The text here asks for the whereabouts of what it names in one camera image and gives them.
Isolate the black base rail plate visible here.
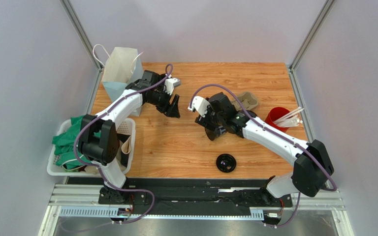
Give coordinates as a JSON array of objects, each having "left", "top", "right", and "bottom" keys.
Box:
[{"left": 98, "top": 178, "right": 293, "bottom": 216}]

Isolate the white plastic basket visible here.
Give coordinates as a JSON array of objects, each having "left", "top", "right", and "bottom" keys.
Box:
[{"left": 47, "top": 116, "right": 136, "bottom": 177}]

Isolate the beige cloth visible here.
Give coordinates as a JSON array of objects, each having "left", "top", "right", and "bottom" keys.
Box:
[{"left": 78, "top": 133, "right": 133, "bottom": 174}]

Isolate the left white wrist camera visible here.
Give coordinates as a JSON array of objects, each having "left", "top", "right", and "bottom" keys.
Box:
[{"left": 164, "top": 78, "right": 181, "bottom": 95}]

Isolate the purple cable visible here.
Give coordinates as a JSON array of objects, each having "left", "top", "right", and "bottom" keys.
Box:
[
  {"left": 189, "top": 84, "right": 338, "bottom": 228},
  {"left": 73, "top": 63, "right": 174, "bottom": 225}
]

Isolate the single dark coffee cup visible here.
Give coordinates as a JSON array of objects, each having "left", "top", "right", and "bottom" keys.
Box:
[{"left": 205, "top": 126, "right": 227, "bottom": 141}]

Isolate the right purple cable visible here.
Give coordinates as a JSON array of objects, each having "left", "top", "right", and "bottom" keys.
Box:
[{"left": 189, "top": 84, "right": 338, "bottom": 228}]

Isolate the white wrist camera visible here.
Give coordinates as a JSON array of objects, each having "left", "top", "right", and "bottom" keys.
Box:
[
  {"left": 164, "top": 78, "right": 181, "bottom": 95},
  {"left": 188, "top": 96, "right": 210, "bottom": 118}
]

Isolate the bottom pulp cup carrier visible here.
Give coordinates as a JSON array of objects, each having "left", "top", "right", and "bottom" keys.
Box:
[{"left": 237, "top": 91, "right": 259, "bottom": 110}]

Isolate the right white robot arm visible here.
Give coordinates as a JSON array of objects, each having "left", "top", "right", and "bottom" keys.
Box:
[{"left": 188, "top": 92, "right": 334, "bottom": 200}]

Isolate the single black cup lid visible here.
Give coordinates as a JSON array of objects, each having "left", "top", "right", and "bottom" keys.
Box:
[{"left": 216, "top": 153, "right": 237, "bottom": 173}]

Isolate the white paper bag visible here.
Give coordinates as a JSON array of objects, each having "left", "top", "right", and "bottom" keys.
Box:
[{"left": 92, "top": 44, "right": 143, "bottom": 103}]

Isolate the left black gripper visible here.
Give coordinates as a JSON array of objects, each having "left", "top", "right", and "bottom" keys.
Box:
[{"left": 147, "top": 87, "right": 180, "bottom": 118}]

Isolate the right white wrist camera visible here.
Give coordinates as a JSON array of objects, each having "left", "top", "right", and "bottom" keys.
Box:
[{"left": 188, "top": 96, "right": 210, "bottom": 118}]

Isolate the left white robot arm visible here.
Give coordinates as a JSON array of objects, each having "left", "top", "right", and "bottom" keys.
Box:
[{"left": 74, "top": 64, "right": 181, "bottom": 191}]

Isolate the green cloth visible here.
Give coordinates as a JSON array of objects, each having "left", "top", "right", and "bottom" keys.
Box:
[{"left": 52, "top": 116, "right": 85, "bottom": 172}]

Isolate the red straw holder cup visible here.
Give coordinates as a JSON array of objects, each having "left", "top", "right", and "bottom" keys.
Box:
[{"left": 265, "top": 107, "right": 290, "bottom": 133}]

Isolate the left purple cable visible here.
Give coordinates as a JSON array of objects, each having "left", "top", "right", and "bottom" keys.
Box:
[{"left": 73, "top": 63, "right": 174, "bottom": 225}]

